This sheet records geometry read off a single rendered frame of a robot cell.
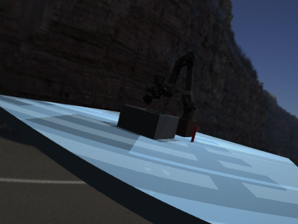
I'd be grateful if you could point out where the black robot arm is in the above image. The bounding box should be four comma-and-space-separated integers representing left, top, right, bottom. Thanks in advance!
145, 52, 197, 121

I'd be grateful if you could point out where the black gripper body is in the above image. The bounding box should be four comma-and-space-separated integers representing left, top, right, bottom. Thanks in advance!
143, 93, 155, 105

